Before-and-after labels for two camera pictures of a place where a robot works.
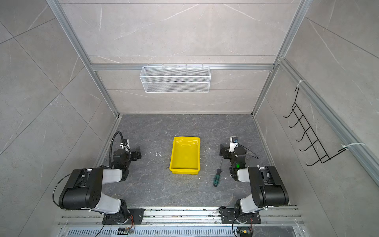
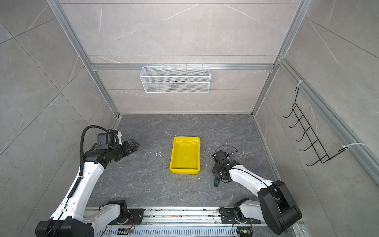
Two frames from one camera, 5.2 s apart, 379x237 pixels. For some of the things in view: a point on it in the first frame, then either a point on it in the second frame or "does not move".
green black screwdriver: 216,179 does not move
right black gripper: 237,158 -> 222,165
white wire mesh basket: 175,79 does not move
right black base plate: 228,217 does not move
